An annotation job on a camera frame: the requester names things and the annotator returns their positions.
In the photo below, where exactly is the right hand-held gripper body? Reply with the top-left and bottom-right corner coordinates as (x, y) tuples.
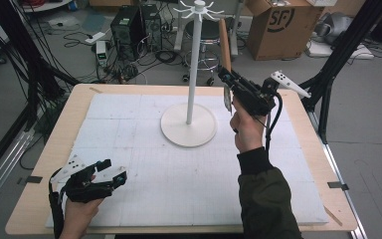
(227, 70), (312, 118)

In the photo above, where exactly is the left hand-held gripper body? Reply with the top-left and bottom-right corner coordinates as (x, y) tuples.
(50, 153), (114, 204)

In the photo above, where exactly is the white rack stand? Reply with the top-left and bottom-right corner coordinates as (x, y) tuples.
(159, 0), (226, 149)

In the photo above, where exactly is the person's left hand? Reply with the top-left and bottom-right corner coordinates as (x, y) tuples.
(59, 197), (104, 239)

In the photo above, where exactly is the person's right hand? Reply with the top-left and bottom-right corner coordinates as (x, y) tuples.
(229, 106), (270, 154)

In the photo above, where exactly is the white foam mat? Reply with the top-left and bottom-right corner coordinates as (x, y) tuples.
(45, 93), (330, 229)

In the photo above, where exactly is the brown cardboard box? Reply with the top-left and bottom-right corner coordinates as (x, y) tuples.
(246, 0), (324, 62)

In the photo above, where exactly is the slim black computer tower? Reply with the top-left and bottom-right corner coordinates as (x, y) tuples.
(140, 3), (164, 52)

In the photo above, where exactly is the large black computer tower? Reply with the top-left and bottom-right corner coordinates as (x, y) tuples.
(109, 5), (147, 62)

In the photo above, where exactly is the grey bag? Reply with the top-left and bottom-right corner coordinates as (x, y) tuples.
(313, 12), (355, 47)

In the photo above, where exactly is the black metal stand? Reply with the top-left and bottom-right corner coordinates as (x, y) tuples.
(0, 0), (81, 187)
(298, 0), (382, 144)

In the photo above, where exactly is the small white power supply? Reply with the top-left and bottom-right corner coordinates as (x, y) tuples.
(95, 40), (109, 68)

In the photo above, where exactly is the white power strip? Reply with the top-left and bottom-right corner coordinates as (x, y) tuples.
(85, 31), (106, 45)

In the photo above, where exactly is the right hand-held gripper black cable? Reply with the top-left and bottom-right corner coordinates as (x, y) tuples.
(264, 92), (284, 155)

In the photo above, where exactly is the hand-held gripper black cable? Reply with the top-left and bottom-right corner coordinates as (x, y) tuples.
(48, 168), (66, 239)
(264, 92), (284, 155)

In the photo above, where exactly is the left hand-held gripper black cable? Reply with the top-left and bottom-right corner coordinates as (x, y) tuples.
(48, 168), (66, 239)

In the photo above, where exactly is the black stool with chrome ring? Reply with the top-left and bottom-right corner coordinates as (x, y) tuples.
(181, 19), (222, 88)

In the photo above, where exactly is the coiled black cable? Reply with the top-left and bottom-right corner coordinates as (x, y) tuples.
(154, 49), (180, 65)

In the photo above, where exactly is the aluminium rail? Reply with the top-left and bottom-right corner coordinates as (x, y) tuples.
(306, 111), (370, 239)
(0, 129), (35, 214)

